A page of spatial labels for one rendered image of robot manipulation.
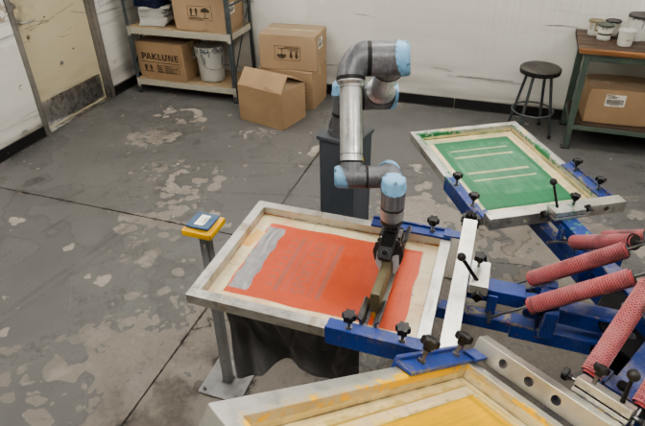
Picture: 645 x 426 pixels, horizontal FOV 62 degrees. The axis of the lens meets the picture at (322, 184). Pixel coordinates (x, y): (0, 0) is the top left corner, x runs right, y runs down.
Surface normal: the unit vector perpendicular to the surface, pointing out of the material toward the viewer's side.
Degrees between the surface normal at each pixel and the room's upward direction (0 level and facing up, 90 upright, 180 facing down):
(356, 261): 0
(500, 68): 90
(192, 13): 90
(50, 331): 0
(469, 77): 90
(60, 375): 0
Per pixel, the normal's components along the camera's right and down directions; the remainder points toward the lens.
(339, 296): -0.01, -0.85
